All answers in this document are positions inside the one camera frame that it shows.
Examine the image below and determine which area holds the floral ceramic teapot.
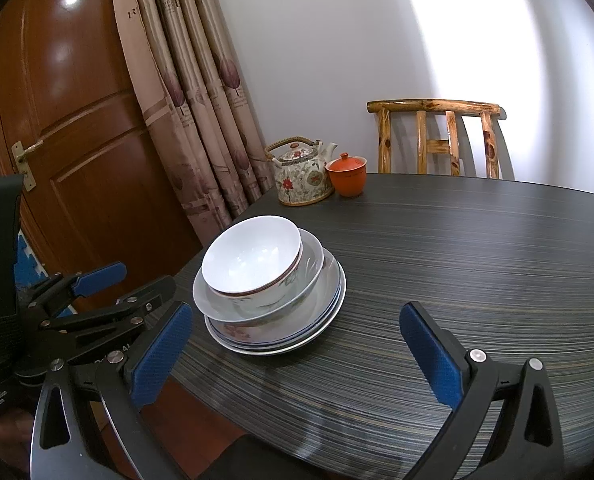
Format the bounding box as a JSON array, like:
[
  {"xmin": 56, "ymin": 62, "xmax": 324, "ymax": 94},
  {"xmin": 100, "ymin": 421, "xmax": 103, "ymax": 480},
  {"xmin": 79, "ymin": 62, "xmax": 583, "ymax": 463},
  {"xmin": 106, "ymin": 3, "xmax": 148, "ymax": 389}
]
[{"xmin": 264, "ymin": 135, "xmax": 339, "ymax": 207}]

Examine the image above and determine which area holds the blue foam floor mat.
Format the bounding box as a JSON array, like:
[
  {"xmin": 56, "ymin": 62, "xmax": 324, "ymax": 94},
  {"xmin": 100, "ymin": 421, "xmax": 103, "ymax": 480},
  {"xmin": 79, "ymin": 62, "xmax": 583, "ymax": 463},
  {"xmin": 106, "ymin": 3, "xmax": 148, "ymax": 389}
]
[{"xmin": 0, "ymin": 120, "xmax": 48, "ymax": 291}]

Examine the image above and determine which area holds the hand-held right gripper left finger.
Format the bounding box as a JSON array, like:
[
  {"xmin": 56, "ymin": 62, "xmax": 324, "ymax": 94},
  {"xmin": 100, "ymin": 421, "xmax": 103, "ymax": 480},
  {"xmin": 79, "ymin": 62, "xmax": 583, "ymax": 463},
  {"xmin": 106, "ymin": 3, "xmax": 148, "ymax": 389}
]
[{"xmin": 30, "ymin": 301, "xmax": 194, "ymax": 480}]

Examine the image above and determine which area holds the orange lidded cup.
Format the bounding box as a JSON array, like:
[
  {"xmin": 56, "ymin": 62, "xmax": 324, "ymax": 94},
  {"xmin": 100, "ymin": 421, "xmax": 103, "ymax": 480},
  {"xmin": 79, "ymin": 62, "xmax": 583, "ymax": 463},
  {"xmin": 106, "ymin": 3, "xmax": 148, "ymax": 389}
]
[{"xmin": 325, "ymin": 152, "xmax": 368, "ymax": 198}]

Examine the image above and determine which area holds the white plate pink flower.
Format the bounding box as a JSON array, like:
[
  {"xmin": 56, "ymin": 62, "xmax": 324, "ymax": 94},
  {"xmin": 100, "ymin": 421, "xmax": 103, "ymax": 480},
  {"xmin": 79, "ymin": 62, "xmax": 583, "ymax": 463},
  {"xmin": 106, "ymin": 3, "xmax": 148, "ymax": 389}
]
[{"xmin": 208, "ymin": 260, "xmax": 347, "ymax": 356}]

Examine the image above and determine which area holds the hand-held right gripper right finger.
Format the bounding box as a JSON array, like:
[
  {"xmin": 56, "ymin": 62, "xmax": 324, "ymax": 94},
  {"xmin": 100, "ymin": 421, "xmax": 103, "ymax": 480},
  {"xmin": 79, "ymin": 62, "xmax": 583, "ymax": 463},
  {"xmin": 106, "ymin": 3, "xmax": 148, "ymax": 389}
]
[{"xmin": 399, "ymin": 301, "xmax": 565, "ymax": 480}]

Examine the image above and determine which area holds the brown wooden door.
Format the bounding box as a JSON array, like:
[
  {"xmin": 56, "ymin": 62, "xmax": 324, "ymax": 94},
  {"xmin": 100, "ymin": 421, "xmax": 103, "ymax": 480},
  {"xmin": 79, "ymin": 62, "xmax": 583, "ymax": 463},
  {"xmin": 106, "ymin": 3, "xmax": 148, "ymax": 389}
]
[{"xmin": 0, "ymin": 0, "xmax": 203, "ymax": 316}]

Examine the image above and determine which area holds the wooden chair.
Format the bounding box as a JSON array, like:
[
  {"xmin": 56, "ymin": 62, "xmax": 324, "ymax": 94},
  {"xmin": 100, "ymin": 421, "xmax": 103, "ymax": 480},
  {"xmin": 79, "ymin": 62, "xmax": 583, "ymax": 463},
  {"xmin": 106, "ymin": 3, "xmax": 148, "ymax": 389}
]
[{"xmin": 367, "ymin": 100, "xmax": 508, "ymax": 181}]

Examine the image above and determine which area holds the large light blue bowl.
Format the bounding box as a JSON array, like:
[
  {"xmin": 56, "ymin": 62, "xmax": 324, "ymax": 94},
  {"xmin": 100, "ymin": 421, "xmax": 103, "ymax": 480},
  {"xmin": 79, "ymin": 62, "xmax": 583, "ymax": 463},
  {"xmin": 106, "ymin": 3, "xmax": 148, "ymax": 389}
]
[{"xmin": 192, "ymin": 227, "xmax": 326, "ymax": 323}]

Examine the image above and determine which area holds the brass door handle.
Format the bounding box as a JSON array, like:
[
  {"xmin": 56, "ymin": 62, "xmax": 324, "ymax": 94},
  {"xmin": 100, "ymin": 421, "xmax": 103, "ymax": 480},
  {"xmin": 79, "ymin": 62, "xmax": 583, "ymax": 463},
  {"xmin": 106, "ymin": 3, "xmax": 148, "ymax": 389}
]
[{"xmin": 11, "ymin": 140, "xmax": 44, "ymax": 192}]

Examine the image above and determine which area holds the small white floral bowl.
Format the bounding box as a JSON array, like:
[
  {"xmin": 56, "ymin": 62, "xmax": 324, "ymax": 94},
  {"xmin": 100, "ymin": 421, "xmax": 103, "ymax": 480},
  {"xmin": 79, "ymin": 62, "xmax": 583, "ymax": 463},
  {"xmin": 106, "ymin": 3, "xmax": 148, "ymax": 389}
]
[{"xmin": 201, "ymin": 215, "xmax": 304, "ymax": 297}]

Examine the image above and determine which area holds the beige patterned curtain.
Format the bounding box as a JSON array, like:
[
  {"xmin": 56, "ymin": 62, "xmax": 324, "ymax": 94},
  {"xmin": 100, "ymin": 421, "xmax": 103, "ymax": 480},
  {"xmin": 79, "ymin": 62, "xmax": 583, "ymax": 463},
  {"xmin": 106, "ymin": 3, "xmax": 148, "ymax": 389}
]
[{"xmin": 110, "ymin": 0, "xmax": 278, "ymax": 233}]

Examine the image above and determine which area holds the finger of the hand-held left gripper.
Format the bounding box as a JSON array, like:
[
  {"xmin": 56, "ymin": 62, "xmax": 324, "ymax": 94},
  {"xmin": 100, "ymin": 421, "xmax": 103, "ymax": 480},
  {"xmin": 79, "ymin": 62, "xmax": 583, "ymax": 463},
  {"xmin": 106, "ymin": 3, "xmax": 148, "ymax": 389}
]
[
  {"xmin": 40, "ymin": 275, "xmax": 178, "ymax": 348},
  {"xmin": 24, "ymin": 261, "xmax": 128, "ymax": 318}
]

